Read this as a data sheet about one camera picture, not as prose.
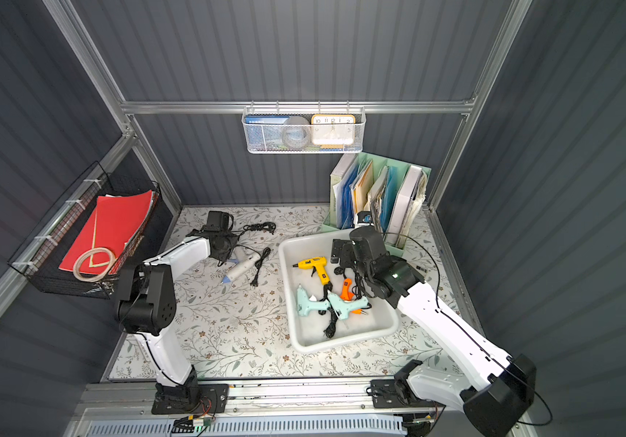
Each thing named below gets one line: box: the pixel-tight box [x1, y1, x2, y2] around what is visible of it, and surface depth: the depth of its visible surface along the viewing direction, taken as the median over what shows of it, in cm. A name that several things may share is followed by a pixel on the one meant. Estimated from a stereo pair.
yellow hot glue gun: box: [292, 255, 331, 286], surface depth 101 cm
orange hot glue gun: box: [340, 277, 354, 302], surface depth 95 cm
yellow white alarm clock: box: [310, 113, 357, 150], surface depth 90 cm
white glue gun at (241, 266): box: [221, 254, 261, 284], surface depth 100 cm
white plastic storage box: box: [278, 230, 400, 354], surface depth 89 cm
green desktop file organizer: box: [322, 152, 433, 257], surface depth 98 cm
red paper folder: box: [58, 190, 154, 275], surface depth 76 cm
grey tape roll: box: [281, 115, 311, 151], surface depth 89 cm
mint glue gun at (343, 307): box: [326, 290, 370, 321], surface depth 87 cm
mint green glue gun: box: [296, 283, 330, 317], surface depth 90 cm
